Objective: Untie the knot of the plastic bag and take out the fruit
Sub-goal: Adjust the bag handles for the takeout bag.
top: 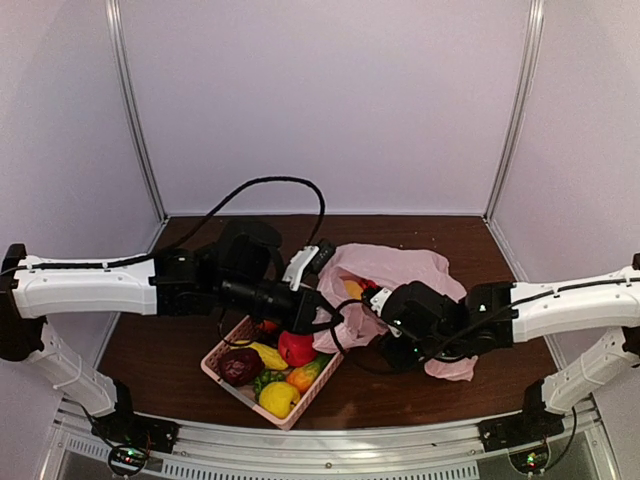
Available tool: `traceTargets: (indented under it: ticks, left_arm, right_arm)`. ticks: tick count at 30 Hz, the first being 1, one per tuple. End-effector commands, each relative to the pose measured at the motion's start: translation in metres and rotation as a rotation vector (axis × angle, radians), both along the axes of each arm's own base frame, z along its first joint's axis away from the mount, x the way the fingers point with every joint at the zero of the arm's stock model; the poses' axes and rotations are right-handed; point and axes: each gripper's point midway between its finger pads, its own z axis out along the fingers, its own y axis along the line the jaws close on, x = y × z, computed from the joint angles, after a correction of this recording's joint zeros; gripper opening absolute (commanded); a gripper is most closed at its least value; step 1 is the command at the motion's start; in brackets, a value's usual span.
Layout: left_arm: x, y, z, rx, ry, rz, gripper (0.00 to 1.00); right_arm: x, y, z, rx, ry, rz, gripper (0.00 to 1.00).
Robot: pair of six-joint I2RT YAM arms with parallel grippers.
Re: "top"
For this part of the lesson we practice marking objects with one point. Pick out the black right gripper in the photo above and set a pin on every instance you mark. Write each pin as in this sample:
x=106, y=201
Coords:
x=399, y=361

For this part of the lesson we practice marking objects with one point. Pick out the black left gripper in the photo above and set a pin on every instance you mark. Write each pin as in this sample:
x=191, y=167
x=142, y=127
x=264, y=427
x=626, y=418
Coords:
x=302, y=316

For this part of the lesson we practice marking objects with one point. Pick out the pink plastic bag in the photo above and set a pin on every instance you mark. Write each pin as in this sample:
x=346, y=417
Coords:
x=427, y=304

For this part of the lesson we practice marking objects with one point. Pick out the orange yellow mango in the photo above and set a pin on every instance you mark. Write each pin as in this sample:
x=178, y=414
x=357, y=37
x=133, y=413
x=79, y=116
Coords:
x=353, y=289

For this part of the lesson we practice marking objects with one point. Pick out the orange fruit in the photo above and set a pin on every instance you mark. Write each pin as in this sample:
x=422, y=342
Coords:
x=268, y=327

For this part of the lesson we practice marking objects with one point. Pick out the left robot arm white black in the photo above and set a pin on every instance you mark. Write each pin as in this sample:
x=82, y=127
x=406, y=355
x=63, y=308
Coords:
x=241, y=271

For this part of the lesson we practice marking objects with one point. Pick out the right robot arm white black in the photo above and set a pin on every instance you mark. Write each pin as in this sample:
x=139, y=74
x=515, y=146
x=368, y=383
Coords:
x=508, y=313

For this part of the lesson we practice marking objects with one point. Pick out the green orange mango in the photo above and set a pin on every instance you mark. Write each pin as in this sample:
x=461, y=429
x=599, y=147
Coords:
x=302, y=378

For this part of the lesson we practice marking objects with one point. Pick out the yellow starfruit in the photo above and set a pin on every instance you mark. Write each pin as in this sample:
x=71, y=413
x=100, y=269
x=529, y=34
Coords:
x=269, y=355

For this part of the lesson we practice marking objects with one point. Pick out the green grape bunch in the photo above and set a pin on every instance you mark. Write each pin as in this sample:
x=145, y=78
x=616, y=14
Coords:
x=265, y=378

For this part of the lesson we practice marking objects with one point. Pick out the dark purple mangosteen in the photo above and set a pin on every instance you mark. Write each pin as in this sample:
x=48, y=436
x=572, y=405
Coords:
x=240, y=366

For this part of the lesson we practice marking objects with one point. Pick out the pink plastic basket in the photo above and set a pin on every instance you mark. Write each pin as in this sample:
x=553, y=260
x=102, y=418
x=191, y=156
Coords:
x=247, y=331

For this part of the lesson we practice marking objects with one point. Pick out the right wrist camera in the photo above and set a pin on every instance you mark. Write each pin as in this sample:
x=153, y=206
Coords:
x=375, y=298

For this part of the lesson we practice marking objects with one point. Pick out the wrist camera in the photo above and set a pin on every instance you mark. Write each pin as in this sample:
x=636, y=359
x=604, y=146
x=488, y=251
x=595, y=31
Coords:
x=310, y=260
x=375, y=298

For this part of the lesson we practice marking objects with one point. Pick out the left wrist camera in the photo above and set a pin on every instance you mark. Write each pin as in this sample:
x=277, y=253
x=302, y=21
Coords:
x=310, y=260

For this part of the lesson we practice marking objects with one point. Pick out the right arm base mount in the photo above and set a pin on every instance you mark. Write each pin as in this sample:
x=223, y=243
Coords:
x=525, y=435

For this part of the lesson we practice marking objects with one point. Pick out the front aluminium rail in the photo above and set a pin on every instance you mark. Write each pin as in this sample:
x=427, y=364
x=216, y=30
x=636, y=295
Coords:
x=451, y=450

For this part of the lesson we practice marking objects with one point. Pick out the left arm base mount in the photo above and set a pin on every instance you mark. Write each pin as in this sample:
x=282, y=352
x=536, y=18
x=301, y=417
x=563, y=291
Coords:
x=131, y=438

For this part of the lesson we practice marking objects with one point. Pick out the right aluminium frame post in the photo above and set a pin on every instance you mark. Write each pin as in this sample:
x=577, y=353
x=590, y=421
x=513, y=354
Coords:
x=527, y=71

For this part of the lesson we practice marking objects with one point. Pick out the aluminium frame post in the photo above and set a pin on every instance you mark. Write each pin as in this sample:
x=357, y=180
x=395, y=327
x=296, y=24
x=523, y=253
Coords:
x=527, y=71
x=118, y=42

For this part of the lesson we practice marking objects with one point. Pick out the left aluminium frame post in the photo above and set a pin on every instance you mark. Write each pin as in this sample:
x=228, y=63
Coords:
x=118, y=42

